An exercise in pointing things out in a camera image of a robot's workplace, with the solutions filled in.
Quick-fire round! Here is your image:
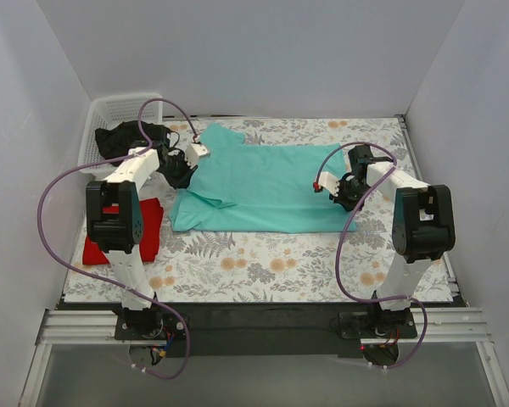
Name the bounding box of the teal t shirt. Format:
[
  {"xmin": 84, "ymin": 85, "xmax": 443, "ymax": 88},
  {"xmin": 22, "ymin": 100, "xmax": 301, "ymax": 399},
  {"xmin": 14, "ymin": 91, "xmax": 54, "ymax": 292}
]
[{"xmin": 169, "ymin": 124, "xmax": 350, "ymax": 234}]

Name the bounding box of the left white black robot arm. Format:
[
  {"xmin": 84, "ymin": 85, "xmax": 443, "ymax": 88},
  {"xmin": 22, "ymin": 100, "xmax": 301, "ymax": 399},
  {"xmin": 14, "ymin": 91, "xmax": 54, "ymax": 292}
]
[{"xmin": 86, "ymin": 147, "xmax": 198, "ymax": 339}]

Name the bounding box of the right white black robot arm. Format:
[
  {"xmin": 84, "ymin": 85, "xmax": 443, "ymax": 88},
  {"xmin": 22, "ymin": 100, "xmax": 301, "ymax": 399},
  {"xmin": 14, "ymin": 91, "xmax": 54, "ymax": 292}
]
[{"xmin": 321, "ymin": 143, "xmax": 456, "ymax": 338}]

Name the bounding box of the red folded t shirt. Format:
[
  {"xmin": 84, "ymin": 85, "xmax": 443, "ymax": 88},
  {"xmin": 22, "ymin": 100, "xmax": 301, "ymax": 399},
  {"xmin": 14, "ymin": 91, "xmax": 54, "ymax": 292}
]
[{"xmin": 82, "ymin": 198, "xmax": 165, "ymax": 265}]

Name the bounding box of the black crumpled t shirt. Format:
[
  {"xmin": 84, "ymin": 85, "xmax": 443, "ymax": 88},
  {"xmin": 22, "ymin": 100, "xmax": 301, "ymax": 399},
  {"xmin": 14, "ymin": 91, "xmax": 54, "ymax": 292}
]
[{"xmin": 95, "ymin": 120, "xmax": 173, "ymax": 160}]

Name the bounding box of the floral patterned table cloth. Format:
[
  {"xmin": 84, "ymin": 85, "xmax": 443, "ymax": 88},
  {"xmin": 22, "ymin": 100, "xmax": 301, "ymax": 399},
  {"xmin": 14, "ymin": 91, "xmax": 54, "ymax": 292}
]
[{"xmin": 63, "ymin": 117, "xmax": 455, "ymax": 304}]

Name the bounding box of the white plastic basket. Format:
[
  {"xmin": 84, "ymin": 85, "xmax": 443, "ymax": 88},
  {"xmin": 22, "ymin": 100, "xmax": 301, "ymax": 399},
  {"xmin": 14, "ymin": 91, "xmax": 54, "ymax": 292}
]
[{"xmin": 77, "ymin": 92, "xmax": 163, "ymax": 180}]

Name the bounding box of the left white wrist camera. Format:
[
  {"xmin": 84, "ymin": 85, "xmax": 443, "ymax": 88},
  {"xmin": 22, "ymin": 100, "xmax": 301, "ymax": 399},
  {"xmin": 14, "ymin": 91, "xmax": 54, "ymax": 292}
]
[{"xmin": 184, "ymin": 143, "xmax": 210, "ymax": 168}]

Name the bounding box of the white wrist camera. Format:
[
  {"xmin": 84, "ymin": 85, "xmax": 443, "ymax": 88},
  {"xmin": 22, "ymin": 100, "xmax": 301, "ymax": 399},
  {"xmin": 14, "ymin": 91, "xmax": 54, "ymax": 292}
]
[
  {"xmin": 313, "ymin": 171, "xmax": 340, "ymax": 197},
  {"xmin": 184, "ymin": 143, "xmax": 210, "ymax": 168}
]

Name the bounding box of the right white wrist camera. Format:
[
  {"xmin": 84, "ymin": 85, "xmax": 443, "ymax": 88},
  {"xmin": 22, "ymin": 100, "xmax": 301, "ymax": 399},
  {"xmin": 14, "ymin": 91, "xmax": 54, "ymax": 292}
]
[{"xmin": 313, "ymin": 171, "xmax": 340, "ymax": 197}]

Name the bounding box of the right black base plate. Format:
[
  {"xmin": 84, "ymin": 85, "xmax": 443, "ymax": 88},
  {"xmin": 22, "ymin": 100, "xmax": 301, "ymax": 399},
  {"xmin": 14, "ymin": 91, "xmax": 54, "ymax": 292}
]
[{"xmin": 338, "ymin": 309, "xmax": 417, "ymax": 339}]

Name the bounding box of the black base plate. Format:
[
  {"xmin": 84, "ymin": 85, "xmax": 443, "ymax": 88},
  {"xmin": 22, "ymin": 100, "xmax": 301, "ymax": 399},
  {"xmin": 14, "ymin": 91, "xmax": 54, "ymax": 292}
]
[
  {"xmin": 338, "ymin": 309, "xmax": 417, "ymax": 339},
  {"xmin": 114, "ymin": 311, "xmax": 187, "ymax": 341}
]

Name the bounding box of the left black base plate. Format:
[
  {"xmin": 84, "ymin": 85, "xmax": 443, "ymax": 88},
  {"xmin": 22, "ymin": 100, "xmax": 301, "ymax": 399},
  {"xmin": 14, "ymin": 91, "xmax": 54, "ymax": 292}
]
[{"xmin": 114, "ymin": 311, "xmax": 187, "ymax": 341}]

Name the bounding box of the aluminium frame rail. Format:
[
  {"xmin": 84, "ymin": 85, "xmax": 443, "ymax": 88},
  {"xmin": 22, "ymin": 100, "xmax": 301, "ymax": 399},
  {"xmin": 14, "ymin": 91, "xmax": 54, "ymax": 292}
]
[{"xmin": 36, "ymin": 307, "xmax": 491, "ymax": 344}]

